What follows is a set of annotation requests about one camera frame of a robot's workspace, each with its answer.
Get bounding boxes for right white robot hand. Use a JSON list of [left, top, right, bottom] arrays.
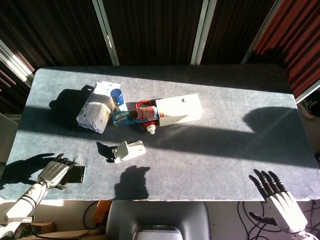
[[248, 169, 308, 235]]

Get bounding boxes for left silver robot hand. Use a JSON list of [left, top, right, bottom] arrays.
[[37, 153, 78, 191]]

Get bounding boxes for black smartphone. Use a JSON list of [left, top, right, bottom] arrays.
[[59, 165, 86, 185]]

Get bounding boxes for orange box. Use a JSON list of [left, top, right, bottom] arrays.
[[92, 199, 112, 225]]

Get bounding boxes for white soft tissue pack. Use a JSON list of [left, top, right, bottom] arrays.
[[75, 81, 122, 134]]

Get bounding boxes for blue cookie box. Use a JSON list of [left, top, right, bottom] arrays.
[[112, 106, 161, 127]]

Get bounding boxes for blue grey table mat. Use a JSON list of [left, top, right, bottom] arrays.
[[0, 64, 320, 202]]

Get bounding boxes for blue capped bottle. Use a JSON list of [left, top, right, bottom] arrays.
[[110, 88, 128, 112]]

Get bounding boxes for black white shoe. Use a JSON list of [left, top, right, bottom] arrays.
[[303, 96, 320, 121]]

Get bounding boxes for red bottle white cap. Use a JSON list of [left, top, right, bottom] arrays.
[[135, 99, 158, 135]]

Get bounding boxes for white robot chest housing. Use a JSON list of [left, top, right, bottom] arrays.
[[132, 225, 186, 240]]

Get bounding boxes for white cardboard box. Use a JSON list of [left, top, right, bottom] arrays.
[[154, 93, 204, 128]]

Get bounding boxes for red curtain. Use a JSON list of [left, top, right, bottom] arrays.
[[252, 0, 320, 98]]

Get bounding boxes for black tangled cables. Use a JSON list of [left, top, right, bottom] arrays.
[[237, 201, 320, 240]]

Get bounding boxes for black looped cable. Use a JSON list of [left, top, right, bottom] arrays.
[[82, 201, 101, 230]]

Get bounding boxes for white window frame post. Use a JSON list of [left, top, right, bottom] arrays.
[[190, 0, 218, 65], [241, 0, 283, 65], [91, 0, 120, 66]]

